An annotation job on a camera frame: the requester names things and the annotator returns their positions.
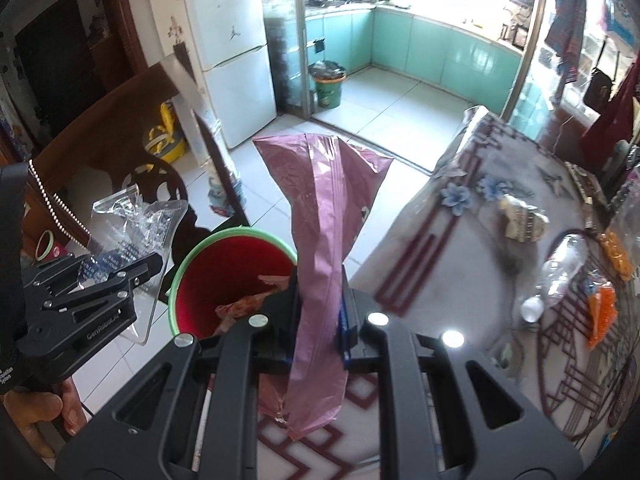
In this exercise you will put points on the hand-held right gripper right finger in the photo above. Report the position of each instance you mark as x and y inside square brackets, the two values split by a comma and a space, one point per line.
[344, 330]

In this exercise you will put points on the dining table with printed cover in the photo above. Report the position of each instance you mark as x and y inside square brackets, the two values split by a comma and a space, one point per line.
[450, 260]

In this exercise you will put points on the clear plastic bottle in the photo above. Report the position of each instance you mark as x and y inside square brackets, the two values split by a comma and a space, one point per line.
[560, 270]

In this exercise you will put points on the dark wooden cabinet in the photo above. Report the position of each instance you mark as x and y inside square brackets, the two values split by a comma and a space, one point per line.
[60, 60]

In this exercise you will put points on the person's left hand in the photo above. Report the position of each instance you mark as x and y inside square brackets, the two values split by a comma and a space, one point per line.
[25, 410]

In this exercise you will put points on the yellow bag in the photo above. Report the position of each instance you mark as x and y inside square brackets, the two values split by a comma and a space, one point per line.
[165, 135]

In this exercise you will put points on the dark hanging garment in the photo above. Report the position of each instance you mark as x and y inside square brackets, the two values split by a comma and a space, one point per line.
[567, 25]

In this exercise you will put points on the pink plastic bag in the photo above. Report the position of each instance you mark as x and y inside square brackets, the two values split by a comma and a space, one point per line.
[320, 260]

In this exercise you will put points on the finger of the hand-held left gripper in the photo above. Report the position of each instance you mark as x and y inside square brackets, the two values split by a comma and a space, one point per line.
[145, 266]
[100, 302]

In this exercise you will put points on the teal kitchen cabinets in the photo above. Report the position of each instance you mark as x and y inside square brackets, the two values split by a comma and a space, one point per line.
[450, 60]

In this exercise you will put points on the grey patterned container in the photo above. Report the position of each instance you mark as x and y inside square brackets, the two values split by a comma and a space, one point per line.
[225, 197]

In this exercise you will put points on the black hanging bag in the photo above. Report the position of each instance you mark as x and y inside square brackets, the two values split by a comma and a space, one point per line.
[597, 87]

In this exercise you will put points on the orange snack packet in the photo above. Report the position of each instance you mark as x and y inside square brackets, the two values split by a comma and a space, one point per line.
[601, 315]
[616, 255]

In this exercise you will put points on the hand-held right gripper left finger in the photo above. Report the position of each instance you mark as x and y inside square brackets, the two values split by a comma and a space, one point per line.
[285, 310]

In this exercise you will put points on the white refrigerator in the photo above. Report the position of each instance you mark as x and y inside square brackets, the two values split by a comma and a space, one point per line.
[235, 85]

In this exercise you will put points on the glass sliding door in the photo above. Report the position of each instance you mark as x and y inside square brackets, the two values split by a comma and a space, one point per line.
[287, 50]

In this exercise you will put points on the green kitchen bucket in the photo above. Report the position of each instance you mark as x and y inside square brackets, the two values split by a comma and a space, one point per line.
[327, 92]

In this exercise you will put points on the crumpled gold wrapper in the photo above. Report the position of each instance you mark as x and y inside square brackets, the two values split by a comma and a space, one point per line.
[525, 220]

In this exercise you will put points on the red snack wrapper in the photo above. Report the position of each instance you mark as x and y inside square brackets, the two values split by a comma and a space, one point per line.
[240, 310]

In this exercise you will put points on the clear plastic wrapper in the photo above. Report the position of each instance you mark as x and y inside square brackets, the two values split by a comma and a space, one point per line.
[150, 225]

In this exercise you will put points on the carved dark wooden chair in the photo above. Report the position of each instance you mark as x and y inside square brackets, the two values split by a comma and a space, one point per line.
[172, 176]

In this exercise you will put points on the red bin with green rim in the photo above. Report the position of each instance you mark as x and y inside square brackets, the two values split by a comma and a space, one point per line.
[210, 285]

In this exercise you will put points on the red hanging cloth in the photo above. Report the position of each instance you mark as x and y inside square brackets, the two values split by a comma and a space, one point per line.
[612, 120]

